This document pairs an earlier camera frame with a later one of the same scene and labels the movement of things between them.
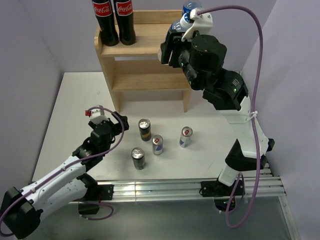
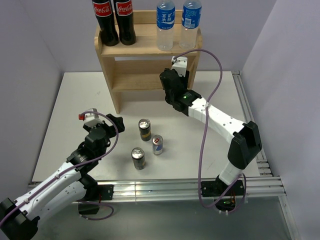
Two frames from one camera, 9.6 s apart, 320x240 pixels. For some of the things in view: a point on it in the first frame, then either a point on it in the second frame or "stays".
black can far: x=145 y=127 stays
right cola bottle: x=125 y=19 stays
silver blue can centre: x=157 y=141 stays
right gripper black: x=169 y=50 -> x=168 y=78
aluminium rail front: x=267 y=185 stays
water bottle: x=185 y=22 -> x=165 y=15
